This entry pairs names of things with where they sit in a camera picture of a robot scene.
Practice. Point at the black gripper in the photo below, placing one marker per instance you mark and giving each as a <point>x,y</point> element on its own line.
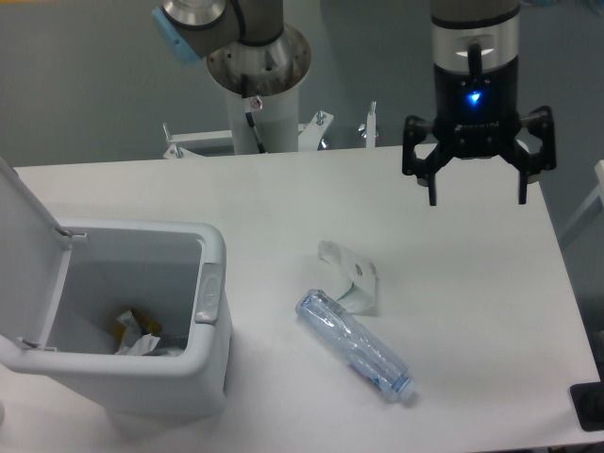
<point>476,108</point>

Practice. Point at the black clamp at table corner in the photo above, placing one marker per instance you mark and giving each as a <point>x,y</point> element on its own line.
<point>588,402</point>

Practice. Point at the white frame bracket left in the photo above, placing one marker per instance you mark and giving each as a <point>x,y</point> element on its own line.
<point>198,144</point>

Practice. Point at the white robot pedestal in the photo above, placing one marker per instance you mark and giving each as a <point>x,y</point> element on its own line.
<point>276,123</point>

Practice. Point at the white trash can lid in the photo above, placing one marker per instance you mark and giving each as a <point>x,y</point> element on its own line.
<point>35,256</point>

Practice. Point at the white frame bracket middle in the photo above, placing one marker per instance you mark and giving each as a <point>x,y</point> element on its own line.
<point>311,136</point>

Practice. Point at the white frame bracket right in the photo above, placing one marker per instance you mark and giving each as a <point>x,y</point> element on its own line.
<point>368,131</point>

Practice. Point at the white trash can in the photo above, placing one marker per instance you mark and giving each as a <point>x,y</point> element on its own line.
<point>171,272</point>

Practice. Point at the white paper wrapper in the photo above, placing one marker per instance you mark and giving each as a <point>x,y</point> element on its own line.
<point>356,287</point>

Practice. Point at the white frame bracket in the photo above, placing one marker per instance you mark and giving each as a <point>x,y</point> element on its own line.
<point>311,136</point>
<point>368,131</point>
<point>198,144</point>

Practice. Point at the crushed clear plastic bottle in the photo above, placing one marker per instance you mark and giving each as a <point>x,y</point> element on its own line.
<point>354,342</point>

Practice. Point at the white frame bar right edge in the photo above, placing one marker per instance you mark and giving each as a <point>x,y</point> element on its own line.
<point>585,213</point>

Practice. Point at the yellow white trash in bin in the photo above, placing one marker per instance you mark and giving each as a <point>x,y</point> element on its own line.
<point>138,335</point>

